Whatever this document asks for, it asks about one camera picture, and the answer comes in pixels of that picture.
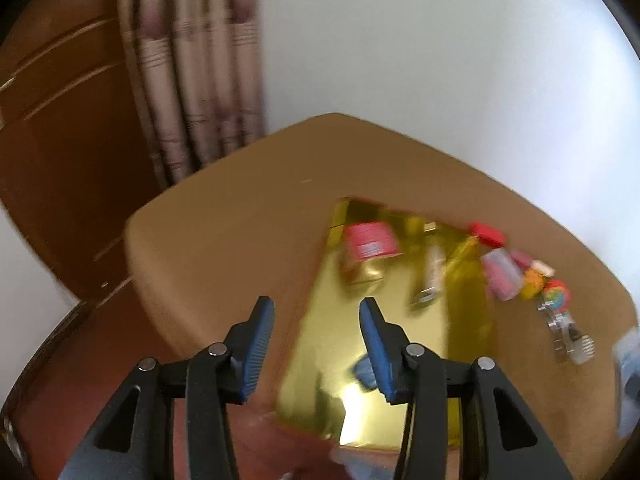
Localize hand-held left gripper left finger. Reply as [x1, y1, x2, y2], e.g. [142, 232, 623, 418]
[59, 296, 275, 480]

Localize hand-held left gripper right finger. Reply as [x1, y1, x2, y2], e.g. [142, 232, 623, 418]
[359, 297, 576, 480]

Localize red box with gold lining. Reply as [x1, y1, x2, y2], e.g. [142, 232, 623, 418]
[274, 196, 493, 453]

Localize clear plastic case pink contents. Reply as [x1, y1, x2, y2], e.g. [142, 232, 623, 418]
[481, 249, 523, 302]

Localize small clear plastic piece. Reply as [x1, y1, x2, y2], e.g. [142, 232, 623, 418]
[570, 335, 596, 365]

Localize small pale tube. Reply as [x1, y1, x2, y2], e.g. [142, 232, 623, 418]
[410, 242, 446, 308]

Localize rainbow coloured round toy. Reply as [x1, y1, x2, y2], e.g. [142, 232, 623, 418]
[542, 280, 571, 311]

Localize yellow toy piece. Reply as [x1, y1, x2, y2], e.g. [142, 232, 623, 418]
[520, 267, 547, 301]

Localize small red box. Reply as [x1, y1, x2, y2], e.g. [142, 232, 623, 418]
[467, 222, 506, 250]

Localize beige patterned curtain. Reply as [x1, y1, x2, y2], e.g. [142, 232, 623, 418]
[117, 0, 266, 186]

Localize brown wooden door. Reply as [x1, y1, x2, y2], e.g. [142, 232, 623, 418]
[0, 0, 166, 306]

